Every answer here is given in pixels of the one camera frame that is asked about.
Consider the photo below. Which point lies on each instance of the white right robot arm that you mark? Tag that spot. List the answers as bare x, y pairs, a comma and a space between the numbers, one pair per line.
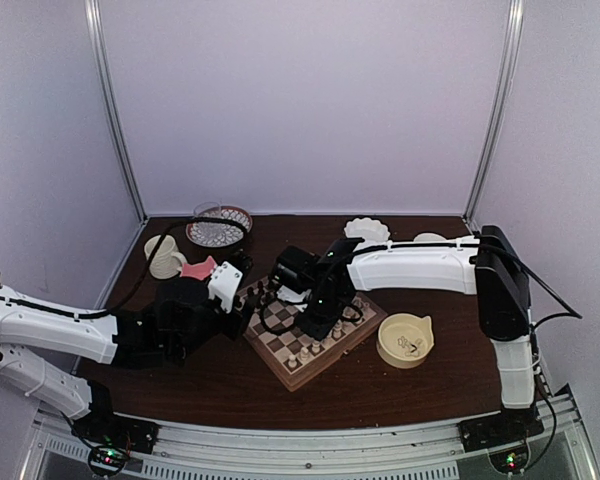
365, 259

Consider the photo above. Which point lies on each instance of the clear drinking glass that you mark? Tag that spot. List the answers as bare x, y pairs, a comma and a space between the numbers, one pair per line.
208, 209

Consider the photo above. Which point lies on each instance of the aluminium front rail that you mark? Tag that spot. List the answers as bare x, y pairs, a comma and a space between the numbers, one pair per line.
431, 450

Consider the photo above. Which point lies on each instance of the wooden chess board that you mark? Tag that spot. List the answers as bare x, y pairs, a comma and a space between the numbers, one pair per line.
268, 336

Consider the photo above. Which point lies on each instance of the white scalloped bowl black rim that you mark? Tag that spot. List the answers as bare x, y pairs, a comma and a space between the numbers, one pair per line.
368, 229

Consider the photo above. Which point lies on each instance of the white ribbed mug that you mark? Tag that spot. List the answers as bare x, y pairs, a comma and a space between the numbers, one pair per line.
168, 261

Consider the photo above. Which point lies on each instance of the pink cat ear bowl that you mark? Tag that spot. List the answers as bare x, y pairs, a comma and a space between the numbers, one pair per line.
199, 271

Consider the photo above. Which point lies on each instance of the aluminium frame post right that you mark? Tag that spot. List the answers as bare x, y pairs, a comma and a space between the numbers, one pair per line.
507, 69

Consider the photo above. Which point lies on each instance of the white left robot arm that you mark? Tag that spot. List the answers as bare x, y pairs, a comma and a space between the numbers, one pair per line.
27, 323

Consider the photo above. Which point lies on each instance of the aluminium frame post left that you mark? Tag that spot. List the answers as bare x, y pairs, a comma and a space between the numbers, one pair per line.
113, 119

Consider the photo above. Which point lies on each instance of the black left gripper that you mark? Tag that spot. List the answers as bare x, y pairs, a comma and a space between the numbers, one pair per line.
237, 327

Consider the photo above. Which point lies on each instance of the plain white round bowl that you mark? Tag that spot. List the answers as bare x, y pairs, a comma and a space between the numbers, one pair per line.
429, 237

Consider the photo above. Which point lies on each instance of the cream cat ear bowl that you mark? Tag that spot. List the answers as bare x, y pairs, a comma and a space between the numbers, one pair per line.
404, 340

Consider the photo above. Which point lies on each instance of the aluminium frame post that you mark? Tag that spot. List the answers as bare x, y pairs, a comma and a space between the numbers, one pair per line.
507, 69
113, 119

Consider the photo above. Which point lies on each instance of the patterned ceramic plate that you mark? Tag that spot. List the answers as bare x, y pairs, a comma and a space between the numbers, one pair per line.
220, 235

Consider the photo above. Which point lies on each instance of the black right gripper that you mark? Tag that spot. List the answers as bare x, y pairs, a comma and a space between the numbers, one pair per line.
321, 331

